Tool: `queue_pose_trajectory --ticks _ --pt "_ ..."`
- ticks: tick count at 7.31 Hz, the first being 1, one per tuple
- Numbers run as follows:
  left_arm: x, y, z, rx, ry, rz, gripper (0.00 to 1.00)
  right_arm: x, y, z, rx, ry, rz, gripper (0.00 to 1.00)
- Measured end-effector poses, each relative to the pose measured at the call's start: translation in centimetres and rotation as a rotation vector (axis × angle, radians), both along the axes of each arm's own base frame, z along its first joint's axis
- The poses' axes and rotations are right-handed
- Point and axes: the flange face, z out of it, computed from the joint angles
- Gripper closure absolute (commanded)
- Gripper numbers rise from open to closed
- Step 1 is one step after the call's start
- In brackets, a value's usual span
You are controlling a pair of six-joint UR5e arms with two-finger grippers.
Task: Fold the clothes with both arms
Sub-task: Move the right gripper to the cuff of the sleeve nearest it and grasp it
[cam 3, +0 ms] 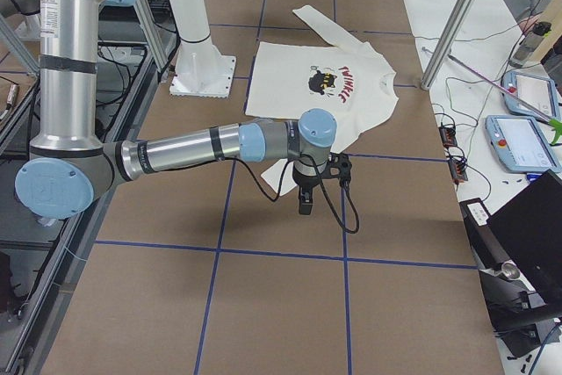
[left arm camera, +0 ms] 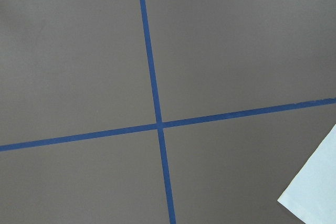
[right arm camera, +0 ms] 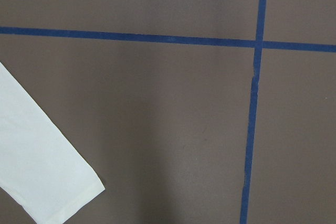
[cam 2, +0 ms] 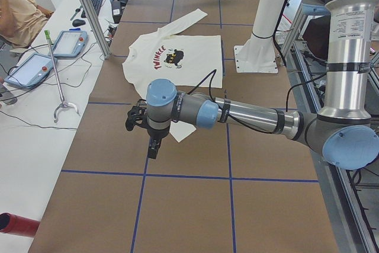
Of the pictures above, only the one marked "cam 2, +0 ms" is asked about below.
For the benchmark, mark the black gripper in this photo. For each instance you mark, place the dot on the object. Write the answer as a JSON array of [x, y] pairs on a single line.
[[157, 133]]

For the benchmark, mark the cream long sleeve shirt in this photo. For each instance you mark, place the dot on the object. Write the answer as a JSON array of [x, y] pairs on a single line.
[[184, 60]]

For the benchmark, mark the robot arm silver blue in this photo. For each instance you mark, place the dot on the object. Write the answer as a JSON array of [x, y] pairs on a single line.
[[165, 104]]

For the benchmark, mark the metal reacher grabber tool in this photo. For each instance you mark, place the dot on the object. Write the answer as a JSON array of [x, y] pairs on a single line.
[[63, 103]]

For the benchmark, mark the far teach pendant tablet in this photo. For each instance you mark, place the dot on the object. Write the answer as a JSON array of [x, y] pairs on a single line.
[[70, 43]]

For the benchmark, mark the teach pendant tablet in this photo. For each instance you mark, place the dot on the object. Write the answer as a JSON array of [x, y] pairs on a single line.
[[70, 43], [31, 72]]

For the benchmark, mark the near teach pendant tablet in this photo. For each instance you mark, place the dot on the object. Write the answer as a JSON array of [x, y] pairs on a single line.
[[31, 72]]

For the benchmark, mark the black computer mouse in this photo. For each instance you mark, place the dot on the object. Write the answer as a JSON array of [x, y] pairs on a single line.
[[78, 22]]

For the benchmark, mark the black power adapter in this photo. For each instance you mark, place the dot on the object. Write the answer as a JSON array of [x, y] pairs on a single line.
[[116, 11]]

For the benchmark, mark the black keyboard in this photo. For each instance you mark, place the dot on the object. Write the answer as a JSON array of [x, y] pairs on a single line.
[[94, 1]]

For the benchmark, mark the red cylinder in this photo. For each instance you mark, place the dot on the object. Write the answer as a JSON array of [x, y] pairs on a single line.
[[18, 225]]

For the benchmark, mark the person in beige shirt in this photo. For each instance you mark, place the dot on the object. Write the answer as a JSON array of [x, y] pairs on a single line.
[[22, 21]]

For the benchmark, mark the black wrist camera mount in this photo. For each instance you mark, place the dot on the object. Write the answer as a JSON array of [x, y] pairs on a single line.
[[137, 116]]

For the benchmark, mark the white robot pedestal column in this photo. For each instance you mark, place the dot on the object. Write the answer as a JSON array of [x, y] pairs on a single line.
[[257, 55]]

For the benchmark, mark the aluminium frame post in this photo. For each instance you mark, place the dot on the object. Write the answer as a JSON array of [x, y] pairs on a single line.
[[96, 27]]

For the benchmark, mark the aluminium frame side rail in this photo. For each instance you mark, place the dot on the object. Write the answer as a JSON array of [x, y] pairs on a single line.
[[341, 132]]

